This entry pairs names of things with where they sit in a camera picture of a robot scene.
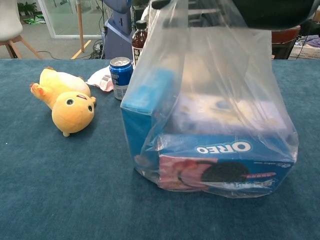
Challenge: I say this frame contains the blue soda can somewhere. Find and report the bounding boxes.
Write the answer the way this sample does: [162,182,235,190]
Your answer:
[109,56,134,101]

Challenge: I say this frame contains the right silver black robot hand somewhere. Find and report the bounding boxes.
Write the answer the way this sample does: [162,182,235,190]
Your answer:
[232,0,317,30]

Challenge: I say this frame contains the white box blue round logo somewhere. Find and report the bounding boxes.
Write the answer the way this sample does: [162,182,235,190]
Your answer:
[172,96,288,137]

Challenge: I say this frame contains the white plastic basket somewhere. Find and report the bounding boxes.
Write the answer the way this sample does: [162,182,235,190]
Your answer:
[288,41,320,60]

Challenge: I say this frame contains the wooden pole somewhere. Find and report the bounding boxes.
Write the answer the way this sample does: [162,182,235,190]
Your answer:
[76,0,85,53]

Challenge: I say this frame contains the yellow plush chick toy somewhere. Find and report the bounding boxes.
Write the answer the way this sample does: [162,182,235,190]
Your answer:
[29,66,97,138]

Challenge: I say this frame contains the purple cloth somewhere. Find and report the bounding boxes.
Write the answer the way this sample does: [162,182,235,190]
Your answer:
[303,34,320,48]

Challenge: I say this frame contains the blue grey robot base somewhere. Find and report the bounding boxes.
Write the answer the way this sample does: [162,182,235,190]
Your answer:
[101,0,137,60]

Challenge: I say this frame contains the dark sauce bottle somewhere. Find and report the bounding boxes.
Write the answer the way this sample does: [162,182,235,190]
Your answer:
[131,19,149,67]

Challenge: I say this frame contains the white glass door frame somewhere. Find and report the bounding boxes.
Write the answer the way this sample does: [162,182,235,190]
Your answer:
[37,0,106,40]

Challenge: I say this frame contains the blue felt table mat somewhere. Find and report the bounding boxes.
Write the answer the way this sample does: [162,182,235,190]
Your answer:
[0,58,320,240]

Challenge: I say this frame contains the green floor object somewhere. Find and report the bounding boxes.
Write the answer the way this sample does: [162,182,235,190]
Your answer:
[19,13,47,26]

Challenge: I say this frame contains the blue Oreo cookie box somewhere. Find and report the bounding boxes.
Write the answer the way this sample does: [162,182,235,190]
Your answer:
[157,133,296,195]

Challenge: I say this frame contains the white chair wooden legs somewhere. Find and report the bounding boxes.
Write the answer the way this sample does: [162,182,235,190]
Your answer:
[0,0,43,60]

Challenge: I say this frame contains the white power strip with plugs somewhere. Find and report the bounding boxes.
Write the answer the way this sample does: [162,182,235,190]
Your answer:
[92,39,105,60]

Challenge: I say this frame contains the transparent plastic bag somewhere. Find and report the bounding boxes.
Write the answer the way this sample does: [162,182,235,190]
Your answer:
[120,0,300,200]

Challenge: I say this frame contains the small blue carton box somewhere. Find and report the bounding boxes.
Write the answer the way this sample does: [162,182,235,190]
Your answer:
[120,68,176,173]

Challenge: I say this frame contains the green potted plants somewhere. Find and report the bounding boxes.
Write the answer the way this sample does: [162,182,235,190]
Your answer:
[17,1,38,17]

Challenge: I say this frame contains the brown mahjong table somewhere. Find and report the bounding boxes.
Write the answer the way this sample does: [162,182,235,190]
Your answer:
[271,24,301,60]

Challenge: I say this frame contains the white pink snack packet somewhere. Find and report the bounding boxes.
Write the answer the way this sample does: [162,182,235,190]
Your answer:
[85,66,115,93]

